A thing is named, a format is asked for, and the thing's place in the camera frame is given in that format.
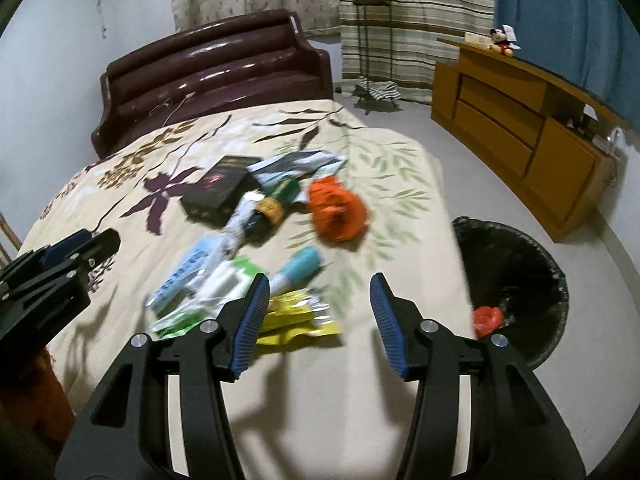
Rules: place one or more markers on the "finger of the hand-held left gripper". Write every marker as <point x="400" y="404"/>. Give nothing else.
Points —
<point x="105" y="242"/>
<point x="65" y="248"/>

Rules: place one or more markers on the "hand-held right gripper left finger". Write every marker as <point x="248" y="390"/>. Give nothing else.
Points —
<point x="250" y="320"/>

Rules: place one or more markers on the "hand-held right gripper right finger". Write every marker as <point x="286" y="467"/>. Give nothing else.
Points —
<point x="387" y="320"/>

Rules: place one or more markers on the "yellow snack wrapper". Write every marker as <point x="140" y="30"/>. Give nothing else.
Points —
<point x="295" y="315"/>

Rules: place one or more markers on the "green white wipes packet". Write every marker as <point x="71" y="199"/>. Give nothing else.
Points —
<point x="225" y="280"/>

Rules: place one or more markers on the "light blue tube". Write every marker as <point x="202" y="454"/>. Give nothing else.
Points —
<point x="300" y="265"/>

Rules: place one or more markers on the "blue white tissue packet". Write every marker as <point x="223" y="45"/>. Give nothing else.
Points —
<point x="185" y="270"/>

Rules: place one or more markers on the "orange plastic bag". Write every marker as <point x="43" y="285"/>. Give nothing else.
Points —
<point x="335" y="207"/>

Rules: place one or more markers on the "black cardboard box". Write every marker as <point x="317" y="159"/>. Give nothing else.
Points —
<point x="220" y="185"/>

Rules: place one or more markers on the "black lined trash bin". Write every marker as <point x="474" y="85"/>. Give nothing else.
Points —
<point x="515" y="265"/>

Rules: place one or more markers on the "dark orange cloth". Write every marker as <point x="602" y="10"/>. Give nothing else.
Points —
<point x="30" y="385"/>

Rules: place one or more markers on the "floral beige bedspread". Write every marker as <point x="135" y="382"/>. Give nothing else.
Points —
<point x="320" y="385"/>

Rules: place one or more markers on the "white green printed bag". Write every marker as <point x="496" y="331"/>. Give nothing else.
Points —
<point x="237" y="225"/>

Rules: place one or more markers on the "red plastic wrapper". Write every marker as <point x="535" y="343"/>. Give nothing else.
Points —
<point x="487" y="320"/>

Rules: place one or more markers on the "green bottle yellow label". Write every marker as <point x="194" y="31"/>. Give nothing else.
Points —
<point x="272" y="207"/>

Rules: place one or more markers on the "white grey plastic pouch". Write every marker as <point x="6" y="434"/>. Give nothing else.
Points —
<point x="295" y="162"/>

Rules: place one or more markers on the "dark brown leather headboard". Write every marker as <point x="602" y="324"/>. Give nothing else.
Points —
<point x="215" y="70"/>

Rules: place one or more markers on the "green checked cloth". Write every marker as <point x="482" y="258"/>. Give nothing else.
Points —
<point x="384" y="89"/>

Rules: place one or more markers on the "wooden cabinet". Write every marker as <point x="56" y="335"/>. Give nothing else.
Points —
<point x="500" y="110"/>

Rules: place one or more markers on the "black metal plant stand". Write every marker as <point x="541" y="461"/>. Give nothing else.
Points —
<point x="359" y="40"/>

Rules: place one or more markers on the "white small appliance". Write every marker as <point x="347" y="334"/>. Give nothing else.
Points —
<point x="615" y="141"/>

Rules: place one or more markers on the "white flat box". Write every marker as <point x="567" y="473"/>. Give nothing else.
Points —
<point x="477" y="39"/>

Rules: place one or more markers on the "mouse plush toy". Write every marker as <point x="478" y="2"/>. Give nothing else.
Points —
<point x="501" y="42"/>

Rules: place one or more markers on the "striped curtain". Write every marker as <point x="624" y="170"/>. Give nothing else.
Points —
<point x="435" y="10"/>

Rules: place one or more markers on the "blue curtain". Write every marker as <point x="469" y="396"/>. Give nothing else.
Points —
<point x="560" y="20"/>

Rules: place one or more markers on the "white wall conduit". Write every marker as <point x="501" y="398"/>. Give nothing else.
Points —
<point x="102" y="10"/>

